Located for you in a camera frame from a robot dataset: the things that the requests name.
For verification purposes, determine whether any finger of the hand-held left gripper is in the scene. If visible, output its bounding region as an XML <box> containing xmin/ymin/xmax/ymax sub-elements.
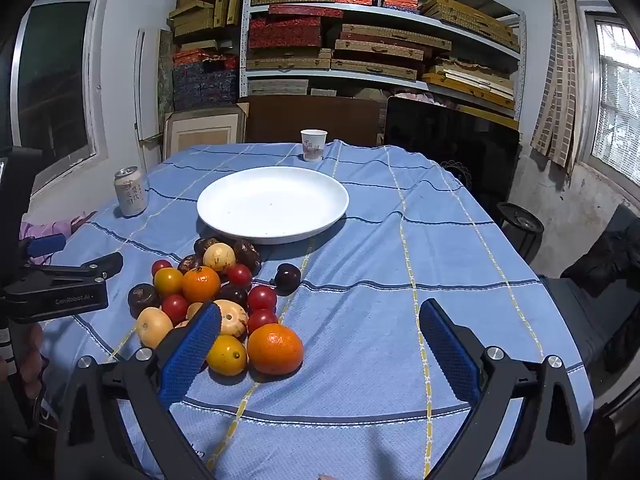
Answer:
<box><xmin>7</xmin><ymin>252</ymin><xmax>124</xmax><ymax>289</ymax></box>
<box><xmin>19</xmin><ymin>233</ymin><xmax>67</xmax><ymax>262</ymax></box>

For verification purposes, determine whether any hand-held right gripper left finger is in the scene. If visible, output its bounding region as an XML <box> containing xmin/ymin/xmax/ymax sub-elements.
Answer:
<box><xmin>54</xmin><ymin>301</ymin><xmax>223</xmax><ymax>480</ymax></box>

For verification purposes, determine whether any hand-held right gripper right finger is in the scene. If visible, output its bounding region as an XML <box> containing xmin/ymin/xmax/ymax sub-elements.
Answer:
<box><xmin>419</xmin><ymin>298</ymin><xmax>588</xmax><ymax>480</ymax></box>

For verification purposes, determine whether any yellow tomato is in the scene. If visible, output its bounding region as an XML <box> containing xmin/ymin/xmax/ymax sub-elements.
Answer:
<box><xmin>206</xmin><ymin>335</ymin><xmax>248</xmax><ymax>376</ymax></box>
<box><xmin>153</xmin><ymin>267</ymin><xmax>184</xmax><ymax>297</ymax></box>

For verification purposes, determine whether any dark purple plum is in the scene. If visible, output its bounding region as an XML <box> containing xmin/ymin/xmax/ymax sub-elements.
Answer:
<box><xmin>218</xmin><ymin>284</ymin><xmax>249</xmax><ymax>308</ymax></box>
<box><xmin>272</xmin><ymin>263</ymin><xmax>302</xmax><ymax>295</ymax></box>

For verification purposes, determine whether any white round plate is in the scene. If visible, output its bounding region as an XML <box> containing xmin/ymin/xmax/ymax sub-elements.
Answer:
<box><xmin>196</xmin><ymin>166</ymin><xmax>350</xmax><ymax>245</ymax></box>

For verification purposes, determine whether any person's left hand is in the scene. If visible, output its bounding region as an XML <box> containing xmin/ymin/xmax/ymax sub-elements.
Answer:
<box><xmin>16</xmin><ymin>322</ymin><xmax>47</xmax><ymax>401</ymax></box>

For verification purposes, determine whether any pink purple garment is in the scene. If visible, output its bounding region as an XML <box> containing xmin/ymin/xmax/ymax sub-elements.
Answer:
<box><xmin>19</xmin><ymin>212</ymin><xmax>96</xmax><ymax>266</ymax></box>

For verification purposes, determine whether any white drink can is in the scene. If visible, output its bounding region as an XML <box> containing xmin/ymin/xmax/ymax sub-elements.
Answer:
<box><xmin>114</xmin><ymin>166</ymin><xmax>149</xmax><ymax>218</ymax></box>

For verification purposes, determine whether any blue striped tablecloth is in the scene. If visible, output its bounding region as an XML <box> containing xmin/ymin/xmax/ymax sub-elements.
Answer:
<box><xmin>37</xmin><ymin>141</ymin><xmax>596</xmax><ymax>480</ymax></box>

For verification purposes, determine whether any grey chair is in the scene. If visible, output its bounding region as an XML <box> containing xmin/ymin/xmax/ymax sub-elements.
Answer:
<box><xmin>537</xmin><ymin>202</ymin><xmax>640</xmax><ymax>401</ymax></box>

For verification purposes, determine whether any black round stool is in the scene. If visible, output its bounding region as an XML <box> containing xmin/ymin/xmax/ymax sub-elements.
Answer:
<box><xmin>495</xmin><ymin>201</ymin><xmax>545</xmax><ymax>261</ymax></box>

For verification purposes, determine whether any black jacket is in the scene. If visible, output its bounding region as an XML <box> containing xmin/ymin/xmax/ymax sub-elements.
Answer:
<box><xmin>560</xmin><ymin>217</ymin><xmax>640</xmax><ymax>297</ymax></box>

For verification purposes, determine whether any grey-green mottled board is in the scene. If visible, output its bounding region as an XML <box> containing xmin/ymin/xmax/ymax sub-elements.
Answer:
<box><xmin>157</xmin><ymin>29</ymin><xmax>176</xmax><ymax>113</ymax></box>

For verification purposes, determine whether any stack of blue patterned boxes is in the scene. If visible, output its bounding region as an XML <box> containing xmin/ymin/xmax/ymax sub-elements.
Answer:
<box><xmin>172</xmin><ymin>49</ymin><xmax>240</xmax><ymax>111</ymax></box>

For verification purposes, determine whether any white paper cup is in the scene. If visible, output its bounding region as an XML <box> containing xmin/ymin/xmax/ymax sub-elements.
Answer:
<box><xmin>300</xmin><ymin>129</ymin><xmax>328</xmax><ymax>162</ymax></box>

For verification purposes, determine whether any brown wooden board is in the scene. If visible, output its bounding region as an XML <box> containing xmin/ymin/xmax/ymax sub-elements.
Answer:
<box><xmin>245</xmin><ymin>95</ymin><xmax>386</xmax><ymax>148</ymax></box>

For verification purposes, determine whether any white metal shelf rack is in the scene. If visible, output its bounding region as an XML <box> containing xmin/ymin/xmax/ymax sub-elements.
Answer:
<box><xmin>239</xmin><ymin>0</ymin><xmax>526</xmax><ymax>126</ymax></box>

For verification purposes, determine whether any pink fabric bundle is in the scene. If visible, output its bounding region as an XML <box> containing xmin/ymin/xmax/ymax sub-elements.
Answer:
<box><xmin>390</xmin><ymin>84</ymin><xmax>453</xmax><ymax>107</ymax></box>

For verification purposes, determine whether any pile of yellow woven boxes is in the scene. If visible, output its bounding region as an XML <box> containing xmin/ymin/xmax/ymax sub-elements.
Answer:
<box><xmin>167</xmin><ymin>0</ymin><xmax>248</xmax><ymax>51</ymax></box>

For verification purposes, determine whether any stack of yellow wooden cases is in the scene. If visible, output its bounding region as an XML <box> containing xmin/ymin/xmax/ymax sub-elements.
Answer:
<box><xmin>422</xmin><ymin>57</ymin><xmax>518</xmax><ymax>111</ymax></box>

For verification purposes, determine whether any brick pattern curtain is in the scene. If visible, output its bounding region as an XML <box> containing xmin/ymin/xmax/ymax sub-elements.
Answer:
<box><xmin>530</xmin><ymin>0</ymin><xmax>581</xmax><ymax>171</ymax></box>

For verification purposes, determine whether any thick red patterned box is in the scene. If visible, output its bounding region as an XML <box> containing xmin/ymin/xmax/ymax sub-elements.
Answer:
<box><xmin>248</xmin><ymin>16</ymin><xmax>323</xmax><ymax>51</ymax></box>

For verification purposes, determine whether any bright window with mesh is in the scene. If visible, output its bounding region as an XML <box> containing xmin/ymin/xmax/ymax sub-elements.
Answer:
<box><xmin>580</xmin><ymin>7</ymin><xmax>640</xmax><ymax>186</ymax></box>

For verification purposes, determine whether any dark window with white frame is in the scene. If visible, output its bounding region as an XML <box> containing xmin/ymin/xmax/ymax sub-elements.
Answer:
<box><xmin>10</xmin><ymin>0</ymin><xmax>111</xmax><ymax>196</ymax></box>

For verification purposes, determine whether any wooden picture frame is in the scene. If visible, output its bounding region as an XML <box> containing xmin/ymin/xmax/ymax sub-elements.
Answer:
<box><xmin>162</xmin><ymin>102</ymin><xmax>250</xmax><ymax>158</ymax></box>

